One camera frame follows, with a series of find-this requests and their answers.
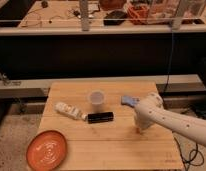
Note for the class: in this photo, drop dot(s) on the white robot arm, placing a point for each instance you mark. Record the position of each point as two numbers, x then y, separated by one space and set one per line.
150 110

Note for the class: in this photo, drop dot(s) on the translucent plastic cup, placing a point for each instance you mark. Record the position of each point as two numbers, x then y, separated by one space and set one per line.
96 100

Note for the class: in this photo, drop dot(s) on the black rectangular box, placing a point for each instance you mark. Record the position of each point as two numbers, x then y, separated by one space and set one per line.
100 117

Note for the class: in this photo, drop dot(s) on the blue cloth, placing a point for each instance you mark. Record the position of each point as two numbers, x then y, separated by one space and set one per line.
129 101

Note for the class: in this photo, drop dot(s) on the white plastic bottle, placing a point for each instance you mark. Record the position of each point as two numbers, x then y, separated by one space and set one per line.
70 111

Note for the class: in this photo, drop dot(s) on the black object on bench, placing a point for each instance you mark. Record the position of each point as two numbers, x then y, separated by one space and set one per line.
115 17

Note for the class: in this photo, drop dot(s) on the red basket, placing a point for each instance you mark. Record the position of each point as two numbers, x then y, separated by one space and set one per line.
137 15

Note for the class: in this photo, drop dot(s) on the orange plate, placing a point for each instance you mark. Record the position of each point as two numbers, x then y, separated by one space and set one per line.
46 151

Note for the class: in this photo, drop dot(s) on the metal post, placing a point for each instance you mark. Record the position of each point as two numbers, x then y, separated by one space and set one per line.
83 4

